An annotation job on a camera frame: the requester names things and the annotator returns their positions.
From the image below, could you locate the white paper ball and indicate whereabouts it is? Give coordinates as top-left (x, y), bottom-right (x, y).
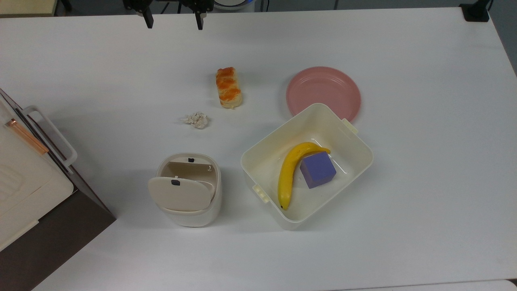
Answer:
top-left (181, 112), bottom-right (210, 130)

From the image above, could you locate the yellow banana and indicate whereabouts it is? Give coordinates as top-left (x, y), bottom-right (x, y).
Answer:
top-left (277, 141), bottom-right (331, 211)

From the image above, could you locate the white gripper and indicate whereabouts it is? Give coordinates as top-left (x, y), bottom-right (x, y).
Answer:
top-left (123, 0), bottom-right (214, 31)

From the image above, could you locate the white tabletop trash can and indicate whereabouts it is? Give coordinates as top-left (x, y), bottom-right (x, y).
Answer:
top-left (148, 152), bottom-right (223, 228)

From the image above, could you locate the cream swing trash lid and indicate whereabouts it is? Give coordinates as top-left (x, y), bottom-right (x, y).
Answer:
top-left (148, 176), bottom-right (215, 212)

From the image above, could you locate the pink round plate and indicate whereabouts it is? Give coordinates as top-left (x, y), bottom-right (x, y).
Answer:
top-left (286, 66), bottom-right (362, 123)

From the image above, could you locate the cream plastic storage box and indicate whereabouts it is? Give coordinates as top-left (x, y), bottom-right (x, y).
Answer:
top-left (240, 103), bottom-right (374, 231)

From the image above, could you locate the black table clamp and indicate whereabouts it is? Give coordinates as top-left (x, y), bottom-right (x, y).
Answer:
top-left (459, 0), bottom-right (494, 23)

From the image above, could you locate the purple cube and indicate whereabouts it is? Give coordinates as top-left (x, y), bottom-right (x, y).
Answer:
top-left (299, 152), bottom-right (337, 190)

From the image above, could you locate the yellow side table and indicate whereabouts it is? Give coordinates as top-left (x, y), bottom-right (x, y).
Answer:
top-left (0, 0), bottom-right (59, 18)

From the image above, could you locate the white and brown oven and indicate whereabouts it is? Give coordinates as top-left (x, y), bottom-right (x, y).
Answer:
top-left (0, 88), bottom-right (117, 291)

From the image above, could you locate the orange glazed bread loaf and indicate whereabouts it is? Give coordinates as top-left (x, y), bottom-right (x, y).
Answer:
top-left (215, 67), bottom-right (244, 110)

